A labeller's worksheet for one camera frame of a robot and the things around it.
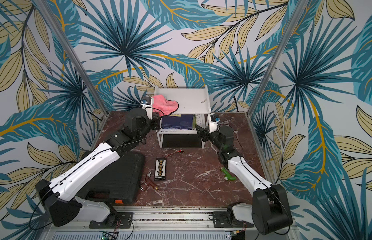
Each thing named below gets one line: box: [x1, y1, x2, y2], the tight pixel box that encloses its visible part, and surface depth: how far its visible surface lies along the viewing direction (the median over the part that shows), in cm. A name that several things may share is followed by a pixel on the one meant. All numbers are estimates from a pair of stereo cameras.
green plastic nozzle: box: [221, 167, 237, 181], surface depth 89 cm
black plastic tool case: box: [76, 151, 145, 205], surface depth 79 cm
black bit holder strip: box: [154, 157, 167, 181], surface depth 90 cm
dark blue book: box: [161, 114, 193, 130], surface depth 89 cm
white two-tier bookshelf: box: [153, 85, 212, 149], surface depth 81 cm
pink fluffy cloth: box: [152, 94, 179, 118], surface depth 74 cm
